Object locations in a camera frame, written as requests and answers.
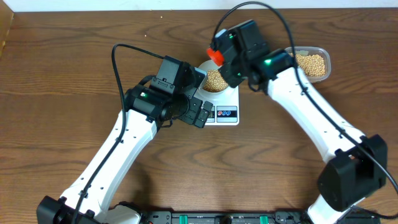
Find soybeans pile in container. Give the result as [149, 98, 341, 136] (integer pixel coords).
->
[296, 54, 326, 77]

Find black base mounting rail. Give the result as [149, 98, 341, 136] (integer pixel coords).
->
[139, 210, 381, 224]

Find red plastic measuring scoop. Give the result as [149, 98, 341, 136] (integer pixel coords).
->
[206, 47, 224, 67]

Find clear plastic soybean container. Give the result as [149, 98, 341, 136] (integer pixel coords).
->
[294, 47, 331, 83]

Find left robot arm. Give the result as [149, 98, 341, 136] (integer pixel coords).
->
[36, 84, 213, 223]

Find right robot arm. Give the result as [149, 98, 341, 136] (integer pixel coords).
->
[208, 20, 389, 223]

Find grey round bowl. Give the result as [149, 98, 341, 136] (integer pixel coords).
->
[198, 60, 235, 95]

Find white digital kitchen scale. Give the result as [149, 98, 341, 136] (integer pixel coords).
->
[194, 62, 240, 126]

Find soybeans in grey bowl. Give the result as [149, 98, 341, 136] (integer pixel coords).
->
[203, 70, 228, 93]

